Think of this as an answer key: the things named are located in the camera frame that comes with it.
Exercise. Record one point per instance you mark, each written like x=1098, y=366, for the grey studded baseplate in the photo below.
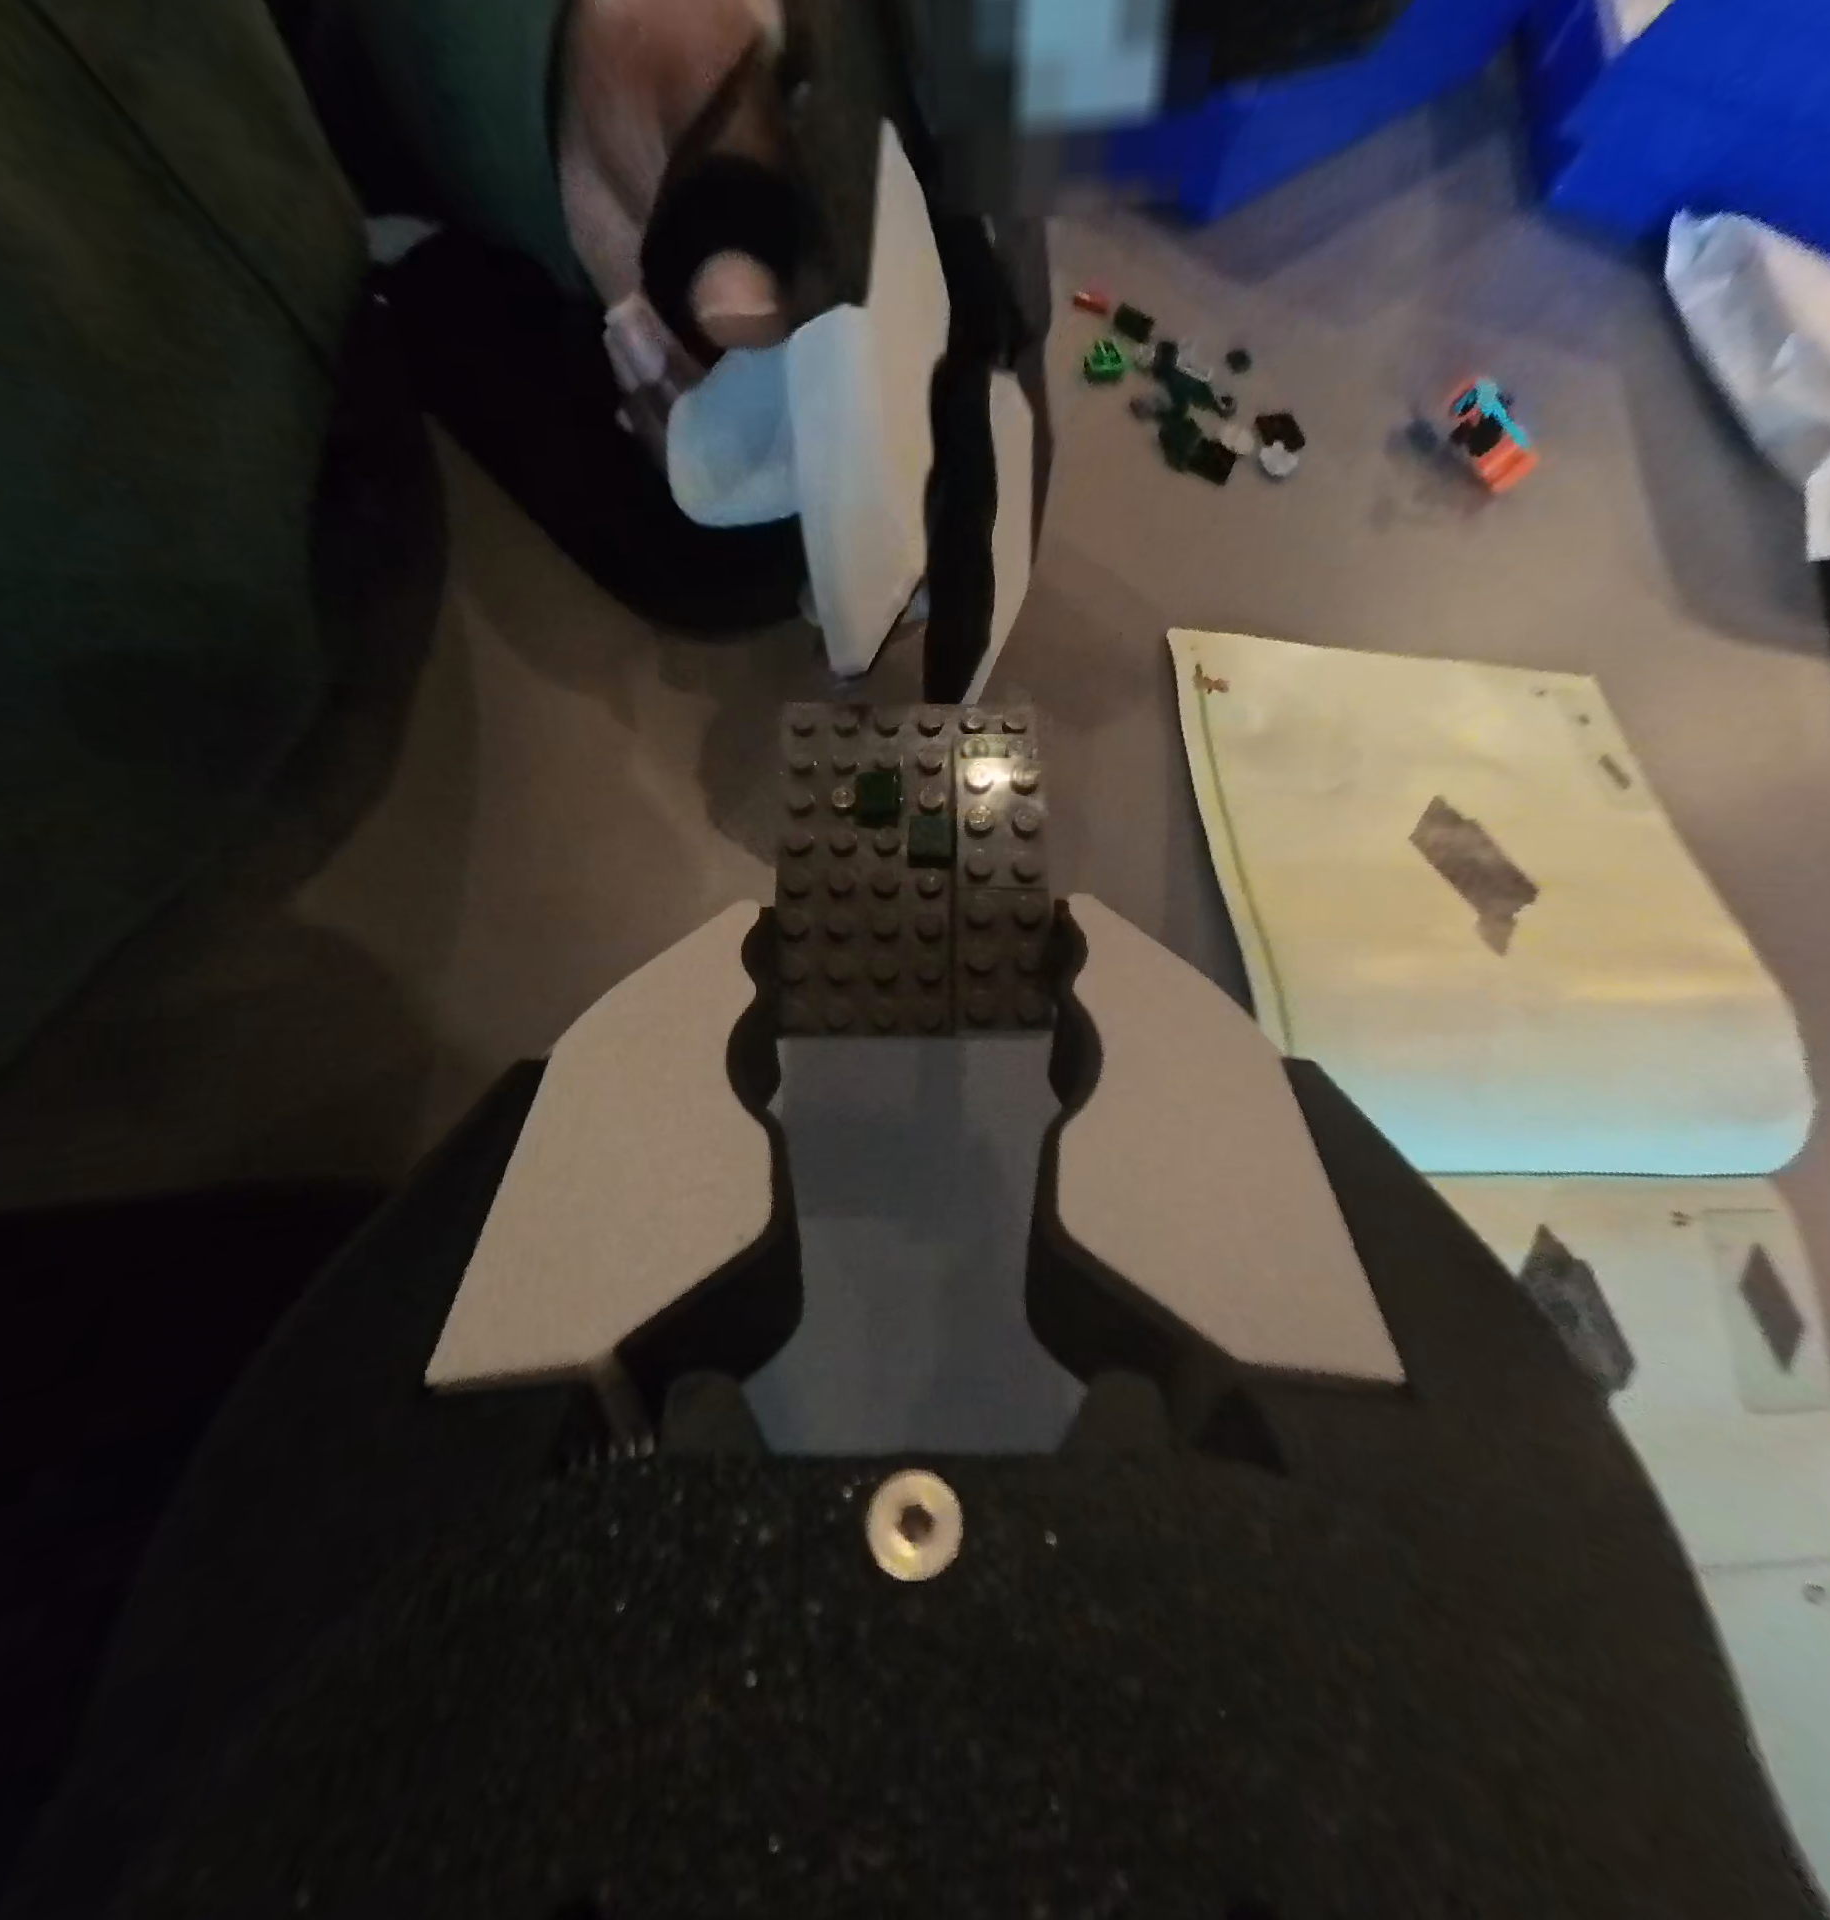
x=841, y=931

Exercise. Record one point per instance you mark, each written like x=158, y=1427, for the white plastic bag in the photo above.
x=1786, y=375

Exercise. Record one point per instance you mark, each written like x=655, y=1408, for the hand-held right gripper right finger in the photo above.
x=1215, y=1186

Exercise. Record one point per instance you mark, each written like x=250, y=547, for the person's left hand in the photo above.
x=616, y=165

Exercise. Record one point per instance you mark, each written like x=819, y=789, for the open instruction booklet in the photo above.
x=1381, y=840

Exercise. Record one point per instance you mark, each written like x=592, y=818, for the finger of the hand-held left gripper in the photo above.
x=863, y=481
x=1021, y=511

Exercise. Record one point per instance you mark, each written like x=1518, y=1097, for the blue plastic bin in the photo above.
x=1726, y=106
x=1305, y=151

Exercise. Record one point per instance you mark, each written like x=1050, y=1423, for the dark green cloth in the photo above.
x=121, y=526

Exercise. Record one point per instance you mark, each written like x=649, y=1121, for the orange and teal toy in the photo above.
x=1492, y=435

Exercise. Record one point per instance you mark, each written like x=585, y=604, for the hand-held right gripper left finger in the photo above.
x=616, y=1170

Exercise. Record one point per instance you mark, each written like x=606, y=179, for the small dark green brick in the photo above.
x=878, y=799
x=933, y=840

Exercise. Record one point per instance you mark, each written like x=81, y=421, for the pile of small toy bricks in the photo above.
x=1192, y=435

